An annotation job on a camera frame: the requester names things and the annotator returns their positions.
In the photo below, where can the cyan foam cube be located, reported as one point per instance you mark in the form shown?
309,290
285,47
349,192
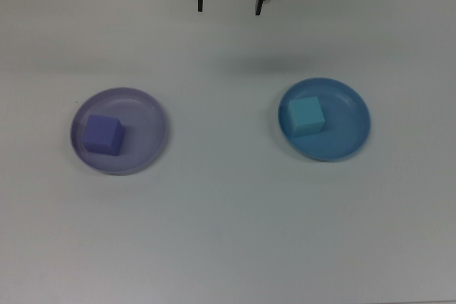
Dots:
305,117

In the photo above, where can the blue round plate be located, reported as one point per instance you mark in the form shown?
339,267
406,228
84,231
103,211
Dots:
342,133

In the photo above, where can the purple foam cube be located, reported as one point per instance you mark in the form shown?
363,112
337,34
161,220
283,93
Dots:
103,135

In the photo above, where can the lilac round plate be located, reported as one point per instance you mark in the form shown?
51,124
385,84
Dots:
146,133

